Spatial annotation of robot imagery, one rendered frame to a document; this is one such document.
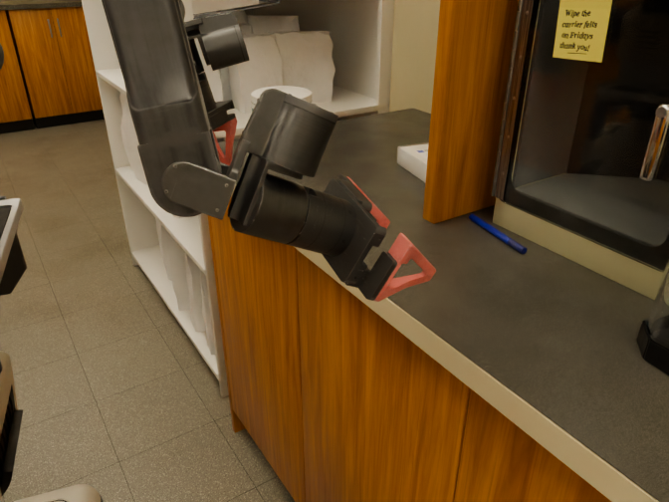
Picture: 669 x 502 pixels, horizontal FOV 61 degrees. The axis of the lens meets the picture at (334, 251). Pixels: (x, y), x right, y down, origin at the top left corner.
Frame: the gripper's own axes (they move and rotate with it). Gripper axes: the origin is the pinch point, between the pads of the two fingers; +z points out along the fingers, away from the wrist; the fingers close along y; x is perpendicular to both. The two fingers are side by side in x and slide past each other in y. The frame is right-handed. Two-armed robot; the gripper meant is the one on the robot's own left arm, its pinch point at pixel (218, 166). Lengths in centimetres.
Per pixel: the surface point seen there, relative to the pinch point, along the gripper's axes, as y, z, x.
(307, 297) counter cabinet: 5.7, 29.4, -5.0
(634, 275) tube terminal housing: 6, 23, -60
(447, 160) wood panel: 17.5, 8.6, -32.2
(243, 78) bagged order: 71, -1, 42
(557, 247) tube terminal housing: 13, 22, -49
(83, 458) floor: -2, 88, 88
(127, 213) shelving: 99, 55, 148
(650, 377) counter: -14, 24, -61
